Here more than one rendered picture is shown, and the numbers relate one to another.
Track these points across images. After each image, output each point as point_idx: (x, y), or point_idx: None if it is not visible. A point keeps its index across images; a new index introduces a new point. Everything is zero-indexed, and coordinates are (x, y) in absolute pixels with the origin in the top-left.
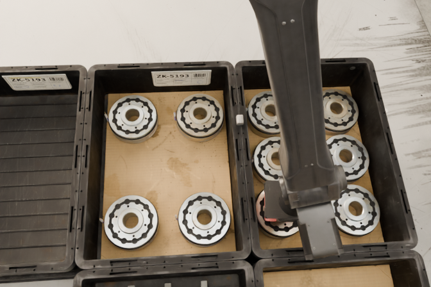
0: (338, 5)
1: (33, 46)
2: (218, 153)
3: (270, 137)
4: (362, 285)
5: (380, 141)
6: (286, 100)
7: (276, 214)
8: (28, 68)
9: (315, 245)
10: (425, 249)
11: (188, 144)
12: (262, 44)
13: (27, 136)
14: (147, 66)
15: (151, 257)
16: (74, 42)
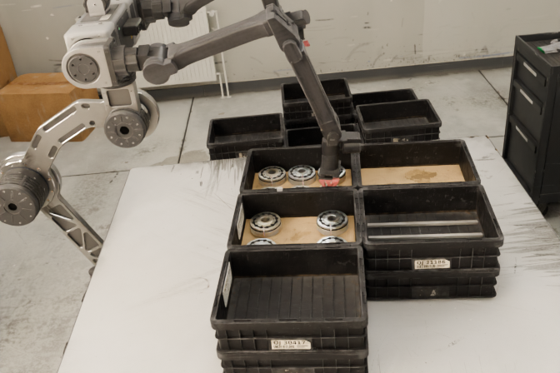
0: (177, 192)
1: (154, 360)
2: (290, 221)
3: None
4: (369, 176)
5: (297, 153)
6: (318, 82)
7: (337, 171)
8: (222, 275)
9: (356, 137)
10: None
11: (282, 232)
12: (307, 72)
13: (262, 308)
14: (234, 223)
15: (356, 218)
16: (160, 330)
